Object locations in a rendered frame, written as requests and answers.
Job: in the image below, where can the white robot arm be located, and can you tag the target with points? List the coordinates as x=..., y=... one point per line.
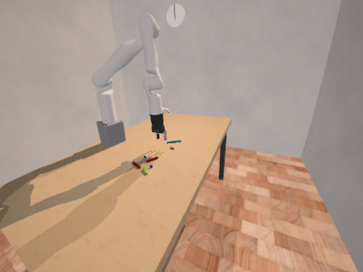
x=123, y=56

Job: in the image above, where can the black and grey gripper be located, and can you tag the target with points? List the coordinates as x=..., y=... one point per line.
x=157, y=120

